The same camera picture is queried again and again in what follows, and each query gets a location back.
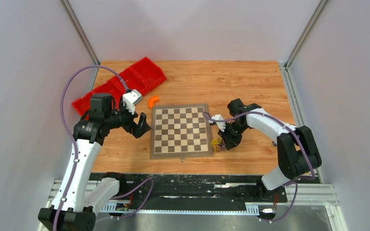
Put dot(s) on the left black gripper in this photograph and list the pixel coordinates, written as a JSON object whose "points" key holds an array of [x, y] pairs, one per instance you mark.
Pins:
{"points": [[138, 132]]}

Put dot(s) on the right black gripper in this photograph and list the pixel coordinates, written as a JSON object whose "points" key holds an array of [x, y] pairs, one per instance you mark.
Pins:
{"points": [[230, 142]]}

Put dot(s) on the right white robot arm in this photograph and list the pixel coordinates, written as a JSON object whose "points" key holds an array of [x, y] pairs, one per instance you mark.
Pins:
{"points": [[296, 147]]}

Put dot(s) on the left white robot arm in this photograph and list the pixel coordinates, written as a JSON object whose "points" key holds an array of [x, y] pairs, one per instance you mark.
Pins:
{"points": [[72, 209]]}

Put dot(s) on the orange curved plastic piece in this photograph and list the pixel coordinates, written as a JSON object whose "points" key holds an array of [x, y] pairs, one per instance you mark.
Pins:
{"points": [[152, 101]]}

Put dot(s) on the wooden chessboard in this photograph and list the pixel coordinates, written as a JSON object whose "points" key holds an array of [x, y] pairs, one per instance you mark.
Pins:
{"points": [[180, 131]]}

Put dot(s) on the red compartment bin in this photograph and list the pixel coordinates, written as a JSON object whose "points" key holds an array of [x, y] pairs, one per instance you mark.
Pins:
{"points": [[144, 76]]}

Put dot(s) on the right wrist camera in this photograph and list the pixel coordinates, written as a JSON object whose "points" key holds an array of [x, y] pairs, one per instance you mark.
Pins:
{"points": [[219, 121]]}

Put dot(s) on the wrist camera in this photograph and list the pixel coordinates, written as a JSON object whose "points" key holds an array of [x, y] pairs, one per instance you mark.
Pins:
{"points": [[131, 99], [219, 121]]}

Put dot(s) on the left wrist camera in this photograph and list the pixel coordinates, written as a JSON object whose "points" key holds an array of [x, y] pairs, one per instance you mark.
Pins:
{"points": [[131, 99]]}

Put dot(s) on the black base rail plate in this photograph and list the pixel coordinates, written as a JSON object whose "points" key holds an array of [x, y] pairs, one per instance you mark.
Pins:
{"points": [[197, 192]]}

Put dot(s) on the aluminium frame post left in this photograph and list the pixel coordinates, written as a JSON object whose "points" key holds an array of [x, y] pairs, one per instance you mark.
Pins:
{"points": [[68, 8]]}

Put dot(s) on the aluminium frame post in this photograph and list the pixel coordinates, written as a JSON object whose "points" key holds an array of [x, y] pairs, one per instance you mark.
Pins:
{"points": [[68, 8], [306, 32]]}

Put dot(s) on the aluminium frame post right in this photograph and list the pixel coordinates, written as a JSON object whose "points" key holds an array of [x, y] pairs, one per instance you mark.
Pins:
{"points": [[306, 32]]}

